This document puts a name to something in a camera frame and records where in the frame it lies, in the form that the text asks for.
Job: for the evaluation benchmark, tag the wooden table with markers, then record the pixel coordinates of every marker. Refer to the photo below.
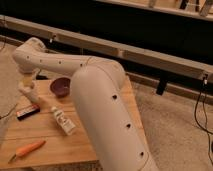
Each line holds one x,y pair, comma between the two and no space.
58,148

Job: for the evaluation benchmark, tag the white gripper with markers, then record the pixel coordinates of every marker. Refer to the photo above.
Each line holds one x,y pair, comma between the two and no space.
28,78

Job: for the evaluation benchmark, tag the long metal rail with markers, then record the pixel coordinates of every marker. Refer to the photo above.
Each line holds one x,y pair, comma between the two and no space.
143,56

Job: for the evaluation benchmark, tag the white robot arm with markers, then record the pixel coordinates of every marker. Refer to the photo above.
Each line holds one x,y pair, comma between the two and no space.
96,85

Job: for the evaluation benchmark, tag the dark red bowl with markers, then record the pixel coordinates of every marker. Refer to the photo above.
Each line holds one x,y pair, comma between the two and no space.
60,87

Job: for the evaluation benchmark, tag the white ceramic cup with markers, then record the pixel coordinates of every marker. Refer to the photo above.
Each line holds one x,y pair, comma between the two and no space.
30,92

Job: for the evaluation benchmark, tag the clear plastic bottle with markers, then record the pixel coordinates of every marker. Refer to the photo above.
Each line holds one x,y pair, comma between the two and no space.
65,123

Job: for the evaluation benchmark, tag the orange carrot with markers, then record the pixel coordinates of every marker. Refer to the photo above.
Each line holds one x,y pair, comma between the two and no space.
24,150

